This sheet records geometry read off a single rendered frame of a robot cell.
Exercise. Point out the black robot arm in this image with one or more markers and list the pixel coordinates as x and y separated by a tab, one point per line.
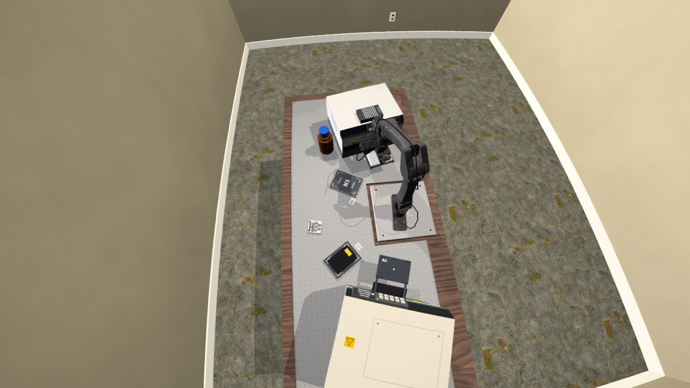
386	132

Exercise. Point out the brown bottle with blue cap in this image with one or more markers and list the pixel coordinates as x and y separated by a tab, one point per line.
325	140

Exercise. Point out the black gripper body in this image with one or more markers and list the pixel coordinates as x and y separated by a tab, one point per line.
382	156

